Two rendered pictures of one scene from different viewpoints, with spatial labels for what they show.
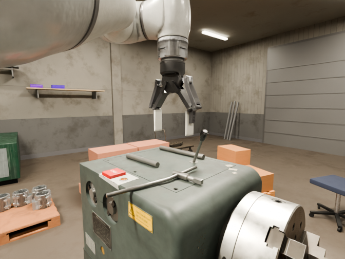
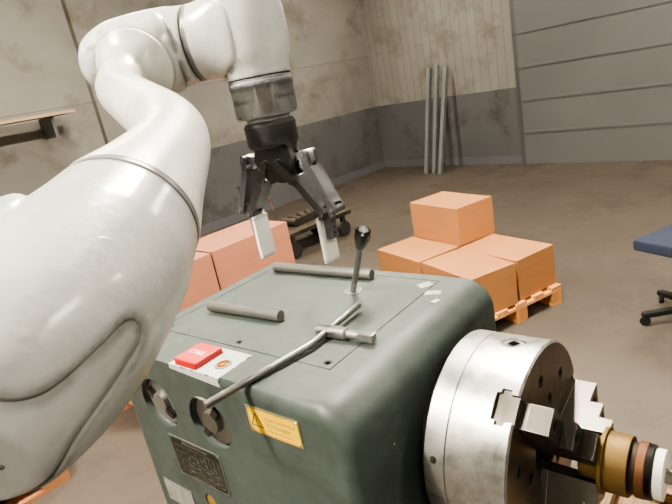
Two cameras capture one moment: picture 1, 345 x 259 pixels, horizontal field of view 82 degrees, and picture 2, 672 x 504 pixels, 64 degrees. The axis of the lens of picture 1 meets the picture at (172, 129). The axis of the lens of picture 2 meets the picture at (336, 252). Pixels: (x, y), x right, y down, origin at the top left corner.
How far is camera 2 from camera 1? 0.26 m
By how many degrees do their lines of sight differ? 10
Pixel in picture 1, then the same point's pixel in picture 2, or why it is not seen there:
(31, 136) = not seen: outside the picture
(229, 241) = (436, 431)
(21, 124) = not seen: outside the picture
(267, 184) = (542, 273)
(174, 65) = (274, 133)
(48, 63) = not seen: outside the picture
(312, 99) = (632, 26)
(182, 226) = (352, 426)
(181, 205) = (343, 391)
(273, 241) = (505, 414)
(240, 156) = (469, 219)
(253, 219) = (471, 386)
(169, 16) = (244, 40)
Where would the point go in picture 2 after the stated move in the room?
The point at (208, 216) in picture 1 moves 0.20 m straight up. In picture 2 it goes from (395, 398) to (372, 269)
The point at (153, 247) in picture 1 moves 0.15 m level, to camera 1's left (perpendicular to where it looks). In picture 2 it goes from (310, 470) to (206, 495)
